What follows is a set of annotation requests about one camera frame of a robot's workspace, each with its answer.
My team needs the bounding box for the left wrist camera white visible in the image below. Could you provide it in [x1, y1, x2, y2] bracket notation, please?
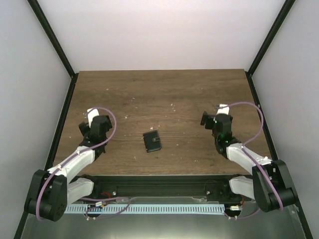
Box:
[87, 108, 99, 127]

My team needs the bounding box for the metal sheet front panel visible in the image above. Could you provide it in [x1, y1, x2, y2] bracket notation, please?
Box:
[21, 198, 306, 239]

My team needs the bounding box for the black leather card holder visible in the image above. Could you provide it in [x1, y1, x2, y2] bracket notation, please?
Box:
[143, 130, 162, 153]

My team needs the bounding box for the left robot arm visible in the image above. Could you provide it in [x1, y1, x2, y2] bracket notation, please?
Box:
[24, 110, 114, 222]

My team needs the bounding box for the light blue slotted cable duct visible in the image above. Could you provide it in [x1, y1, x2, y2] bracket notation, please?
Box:
[65, 204, 225, 215]

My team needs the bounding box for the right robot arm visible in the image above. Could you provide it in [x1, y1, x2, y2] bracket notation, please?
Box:
[200, 110, 298, 212]

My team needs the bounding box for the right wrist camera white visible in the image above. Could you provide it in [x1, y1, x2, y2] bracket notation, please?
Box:
[215, 104, 230, 115]

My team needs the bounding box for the black aluminium frame rail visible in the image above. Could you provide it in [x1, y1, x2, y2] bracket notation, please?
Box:
[85, 175, 251, 204]

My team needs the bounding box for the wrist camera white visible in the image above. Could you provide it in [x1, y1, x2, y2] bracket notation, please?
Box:
[215, 104, 230, 115]
[87, 108, 99, 127]

